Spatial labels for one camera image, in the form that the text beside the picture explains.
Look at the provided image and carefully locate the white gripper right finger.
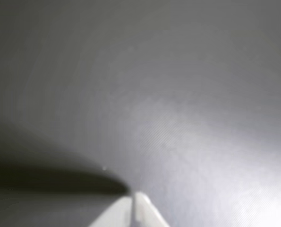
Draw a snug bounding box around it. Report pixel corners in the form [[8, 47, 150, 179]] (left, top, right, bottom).
[[133, 192, 171, 227]]

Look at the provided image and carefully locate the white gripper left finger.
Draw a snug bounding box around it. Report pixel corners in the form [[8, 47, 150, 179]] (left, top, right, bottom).
[[88, 196, 133, 227]]

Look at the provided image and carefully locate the black table mat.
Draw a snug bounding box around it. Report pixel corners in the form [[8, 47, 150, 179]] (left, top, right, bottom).
[[0, 0, 281, 227]]

